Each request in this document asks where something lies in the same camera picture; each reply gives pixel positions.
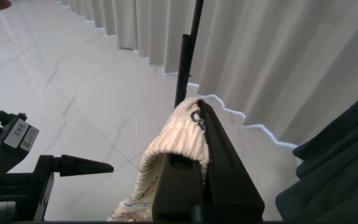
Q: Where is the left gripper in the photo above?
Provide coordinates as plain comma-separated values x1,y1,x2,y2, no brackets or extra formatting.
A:
0,154,114,222

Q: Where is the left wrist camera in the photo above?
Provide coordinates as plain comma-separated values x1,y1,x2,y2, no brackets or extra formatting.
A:
0,113,40,175

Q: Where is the dark grey garment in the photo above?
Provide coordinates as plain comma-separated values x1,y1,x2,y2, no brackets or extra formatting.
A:
275,83,358,222

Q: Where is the black clothes rack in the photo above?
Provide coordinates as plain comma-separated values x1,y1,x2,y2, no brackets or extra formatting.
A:
174,0,204,108

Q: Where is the cream printed garment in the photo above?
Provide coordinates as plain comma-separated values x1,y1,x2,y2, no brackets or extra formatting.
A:
106,95,211,222

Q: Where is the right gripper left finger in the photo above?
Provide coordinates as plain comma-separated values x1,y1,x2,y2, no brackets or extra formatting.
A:
152,152,206,222

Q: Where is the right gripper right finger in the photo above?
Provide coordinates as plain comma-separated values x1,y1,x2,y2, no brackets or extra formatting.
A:
197,99,265,222

